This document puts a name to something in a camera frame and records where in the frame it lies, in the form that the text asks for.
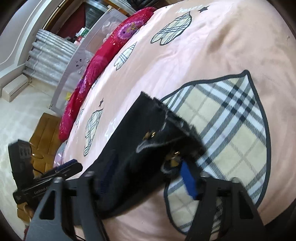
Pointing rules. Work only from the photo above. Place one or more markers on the pink heart-patterned duvet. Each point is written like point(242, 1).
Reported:
point(225, 67)

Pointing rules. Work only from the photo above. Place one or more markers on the red floral quilt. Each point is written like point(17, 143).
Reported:
point(103, 56)

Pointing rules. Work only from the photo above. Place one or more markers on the grey bed guard rail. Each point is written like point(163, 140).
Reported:
point(82, 56)

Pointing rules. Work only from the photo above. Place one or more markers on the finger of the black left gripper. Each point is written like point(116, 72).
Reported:
point(65, 171)

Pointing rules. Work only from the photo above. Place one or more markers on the grey curtain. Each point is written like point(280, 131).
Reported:
point(48, 57)

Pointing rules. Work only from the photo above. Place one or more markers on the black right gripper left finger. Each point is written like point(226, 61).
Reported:
point(54, 216)

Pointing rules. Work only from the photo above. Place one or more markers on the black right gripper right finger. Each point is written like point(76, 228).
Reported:
point(219, 200)

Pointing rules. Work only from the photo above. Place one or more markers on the black pants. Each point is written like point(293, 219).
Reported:
point(143, 153)

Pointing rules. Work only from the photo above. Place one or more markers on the white air conditioner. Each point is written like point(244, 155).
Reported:
point(14, 88)

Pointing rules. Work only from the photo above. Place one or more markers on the wooden headboard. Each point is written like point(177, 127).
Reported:
point(45, 143)

